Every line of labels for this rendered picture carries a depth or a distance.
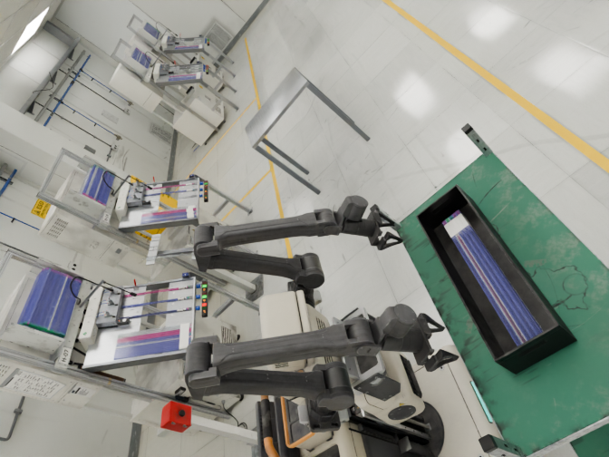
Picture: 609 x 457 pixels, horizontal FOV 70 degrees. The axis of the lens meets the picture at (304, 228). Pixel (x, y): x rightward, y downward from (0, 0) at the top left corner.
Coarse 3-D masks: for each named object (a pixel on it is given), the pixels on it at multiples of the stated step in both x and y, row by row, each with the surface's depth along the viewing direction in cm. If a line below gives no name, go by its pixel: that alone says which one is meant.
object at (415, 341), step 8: (416, 320) 109; (416, 328) 108; (408, 336) 104; (416, 336) 105; (424, 336) 105; (408, 344) 103; (416, 344) 104; (424, 344) 104; (408, 352) 106; (416, 352) 106; (424, 352) 104; (432, 352) 102; (416, 360) 106; (424, 360) 104
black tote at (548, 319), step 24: (456, 192) 144; (432, 216) 149; (480, 216) 131; (432, 240) 141; (456, 264) 140; (504, 264) 128; (456, 288) 124; (480, 288) 129; (528, 288) 119; (480, 312) 126; (552, 312) 105; (504, 336) 118; (552, 336) 102; (504, 360) 106; (528, 360) 108
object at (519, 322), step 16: (448, 224) 146; (464, 224) 141; (464, 240) 138; (480, 240) 135; (464, 256) 135; (480, 256) 131; (480, 272) 128; (496, 272) 124; (496, 288) 122; (512, 288) 119; (496, 304) 120; (512, 304) 117; (512, 320) 114; (528, 320) 111; (512, 336) 112; (528, 336) 110
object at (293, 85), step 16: (288, 80) 373; (304, 80) 347; (272, 96) 384; (288, 96) 356; (320, 96) 353; (256, 112) 393; (272, 112) 365; (336, 112) 364; (256, 128) 374; (256, 144) 362; (272, 144) 410; (272, 160) 374; (288, 160) 424; (320, 192) 404
